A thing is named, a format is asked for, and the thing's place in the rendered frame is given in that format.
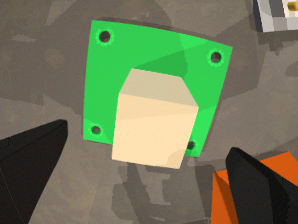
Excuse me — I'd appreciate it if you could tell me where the grey base plate with gold pins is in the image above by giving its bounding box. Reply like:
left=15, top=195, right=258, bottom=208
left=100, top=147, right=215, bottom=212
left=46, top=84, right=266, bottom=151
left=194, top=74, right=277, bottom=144
left=251, top=0, right=298, bottom=32

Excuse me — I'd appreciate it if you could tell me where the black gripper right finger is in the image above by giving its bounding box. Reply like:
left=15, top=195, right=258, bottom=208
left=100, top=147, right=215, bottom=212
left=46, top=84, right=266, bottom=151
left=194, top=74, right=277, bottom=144
left=226, top=147, right=298, bottom=224

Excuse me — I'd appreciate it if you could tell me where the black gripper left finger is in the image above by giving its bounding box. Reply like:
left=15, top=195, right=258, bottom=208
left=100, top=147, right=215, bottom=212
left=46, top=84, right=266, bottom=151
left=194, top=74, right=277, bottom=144
left=0, top=119, right=68, bottom=224

